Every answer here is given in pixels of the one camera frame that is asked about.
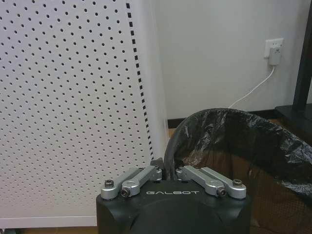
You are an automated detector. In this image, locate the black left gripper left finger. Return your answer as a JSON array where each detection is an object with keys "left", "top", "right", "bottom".
[{"left": 100, "top": 157, "right": 163, "bottom": 201}]

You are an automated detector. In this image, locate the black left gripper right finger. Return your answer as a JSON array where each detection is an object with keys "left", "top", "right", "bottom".
[{"left": 175, "top": 159, "right": 247, "bottom": 200}]

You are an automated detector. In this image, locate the trash bin with black bag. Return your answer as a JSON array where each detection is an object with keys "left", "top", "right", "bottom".
[{"left": 163, "top": 108, "right": 312, "bottom": 234}]

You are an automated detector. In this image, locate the white perforated metal panel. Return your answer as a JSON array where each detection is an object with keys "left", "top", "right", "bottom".
[{"left": 0, "top": 0, "right": 169, "bottom": 229}]

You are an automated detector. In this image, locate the white power adapter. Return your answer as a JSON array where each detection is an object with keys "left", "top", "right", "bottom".
[{"left": 268, "top": 46, "right": 281, "bottom": 66}]

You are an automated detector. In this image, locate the dark wooden furniture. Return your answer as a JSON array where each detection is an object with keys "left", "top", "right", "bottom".
[{"left": 274, "top": 0, "right": 312, "bottom": 137}]

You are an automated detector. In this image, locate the white power cable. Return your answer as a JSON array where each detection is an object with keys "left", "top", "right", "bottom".
[{"left": 228, "top": 64, "right": 276, "bottom": 110}]

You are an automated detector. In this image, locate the white wall socket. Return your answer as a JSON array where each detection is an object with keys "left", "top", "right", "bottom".
[{"left": 264, "top": 37, "right": 285, "bottom": 59}]

